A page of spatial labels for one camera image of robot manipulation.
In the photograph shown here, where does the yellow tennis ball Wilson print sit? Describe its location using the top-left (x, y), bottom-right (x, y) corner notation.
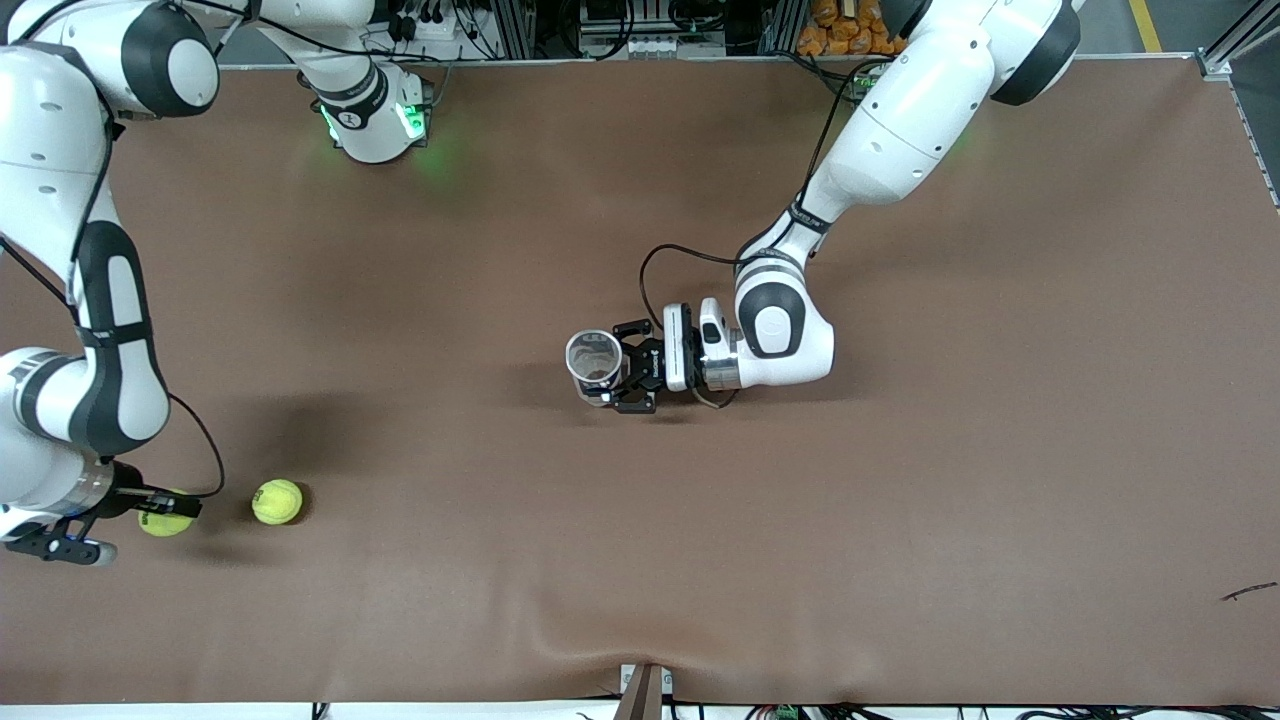
top-left (138, 489), bottom-right (197, 539)

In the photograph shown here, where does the Wilson tennis ball can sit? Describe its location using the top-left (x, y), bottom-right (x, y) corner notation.
top-left (564, 329), bottom-right (629, 407)

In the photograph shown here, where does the yellow tennis ball Roland print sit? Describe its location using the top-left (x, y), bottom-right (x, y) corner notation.
top-left (251, 478), bottom-right (304, 527)

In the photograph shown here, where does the brown table mat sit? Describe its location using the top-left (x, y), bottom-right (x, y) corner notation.
top-left (0, 55), bottom-right (1280, 706)

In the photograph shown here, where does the grey metal equipment rack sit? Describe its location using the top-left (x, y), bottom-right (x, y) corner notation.
top-left (520, 0), bottom-right (791, 59)

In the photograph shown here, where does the orange mesh bag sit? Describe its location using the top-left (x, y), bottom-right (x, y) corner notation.
top-left (797, 0), bottom-right (909, 57)

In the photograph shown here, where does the white power strip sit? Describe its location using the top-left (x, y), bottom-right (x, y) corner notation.
top-left (385, 8), bottom-right (463, 43)

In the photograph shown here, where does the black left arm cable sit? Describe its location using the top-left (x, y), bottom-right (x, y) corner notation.
top-left (638, 55), bottom-right (891, 409)

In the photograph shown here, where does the metal table clamp bracket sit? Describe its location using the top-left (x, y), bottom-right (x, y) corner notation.
top-left (618, 662), bottom-right (674, 720)

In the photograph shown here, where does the aluminium frame profile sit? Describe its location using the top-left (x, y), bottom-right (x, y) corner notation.
top-left (1198, 0), bottom-right (1280, 206)

